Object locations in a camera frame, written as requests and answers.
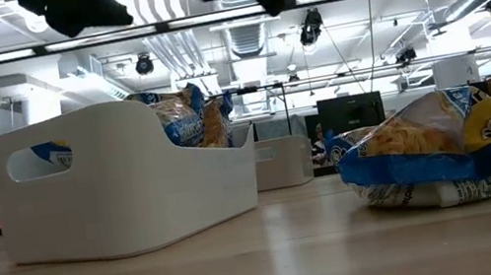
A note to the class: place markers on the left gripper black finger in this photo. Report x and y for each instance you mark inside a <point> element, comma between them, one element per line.
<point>42,0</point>
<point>90,16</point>

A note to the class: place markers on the blue ramen noodle pack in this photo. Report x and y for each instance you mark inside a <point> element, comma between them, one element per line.
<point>216,125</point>
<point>180,118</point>
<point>441,140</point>
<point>347,148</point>

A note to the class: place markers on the black monitor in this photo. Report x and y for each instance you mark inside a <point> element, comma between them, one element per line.
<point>351,112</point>

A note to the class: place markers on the white plastic bin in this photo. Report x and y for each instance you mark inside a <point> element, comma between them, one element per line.
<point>285,166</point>
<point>136,201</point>

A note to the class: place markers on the ribbed ceiling vent duct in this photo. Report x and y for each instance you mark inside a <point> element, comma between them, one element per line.
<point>246,40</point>

